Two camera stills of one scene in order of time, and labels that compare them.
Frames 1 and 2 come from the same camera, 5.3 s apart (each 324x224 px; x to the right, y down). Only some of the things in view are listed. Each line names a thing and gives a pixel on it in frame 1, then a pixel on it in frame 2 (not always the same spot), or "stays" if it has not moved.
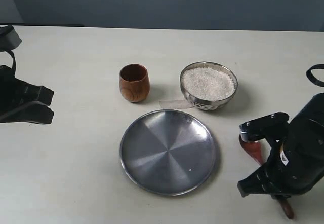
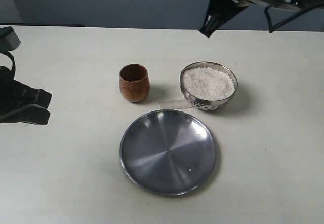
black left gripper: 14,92 stays
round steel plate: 168,152 stays
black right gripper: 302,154 → 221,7
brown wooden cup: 134,82 stays
